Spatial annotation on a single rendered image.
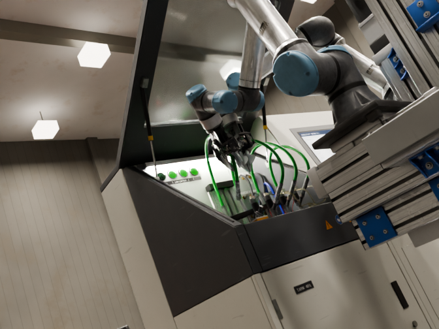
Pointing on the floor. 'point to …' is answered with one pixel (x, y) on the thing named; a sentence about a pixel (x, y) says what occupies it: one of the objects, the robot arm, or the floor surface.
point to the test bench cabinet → (253, 306)
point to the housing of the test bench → (136, 252)
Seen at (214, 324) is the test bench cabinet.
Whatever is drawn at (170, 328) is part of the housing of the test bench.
